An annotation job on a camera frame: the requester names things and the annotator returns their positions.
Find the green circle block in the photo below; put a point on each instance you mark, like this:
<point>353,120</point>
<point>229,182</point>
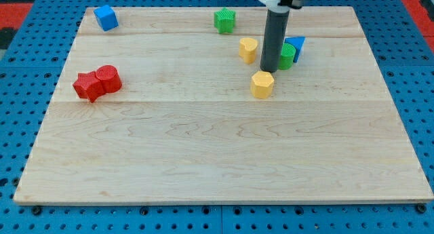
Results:
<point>286,60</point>

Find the blue triangle block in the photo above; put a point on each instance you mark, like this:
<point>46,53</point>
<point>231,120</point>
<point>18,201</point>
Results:
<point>298,43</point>

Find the red circle block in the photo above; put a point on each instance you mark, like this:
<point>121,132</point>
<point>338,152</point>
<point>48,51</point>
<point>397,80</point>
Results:
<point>109,78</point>

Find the wooden board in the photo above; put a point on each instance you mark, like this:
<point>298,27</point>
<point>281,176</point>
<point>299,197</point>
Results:
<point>184,129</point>

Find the yellow hexagon block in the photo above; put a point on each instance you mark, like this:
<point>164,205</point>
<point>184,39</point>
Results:
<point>262,84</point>

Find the yellow heart block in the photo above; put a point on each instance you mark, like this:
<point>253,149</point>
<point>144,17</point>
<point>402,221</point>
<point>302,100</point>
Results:
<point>247,49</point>

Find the green star block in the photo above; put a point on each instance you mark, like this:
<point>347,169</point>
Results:
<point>224,20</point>

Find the red star block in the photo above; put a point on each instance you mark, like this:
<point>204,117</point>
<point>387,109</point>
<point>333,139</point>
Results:
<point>88,86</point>

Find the blue cube block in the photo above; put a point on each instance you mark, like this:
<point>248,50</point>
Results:
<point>106,18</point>

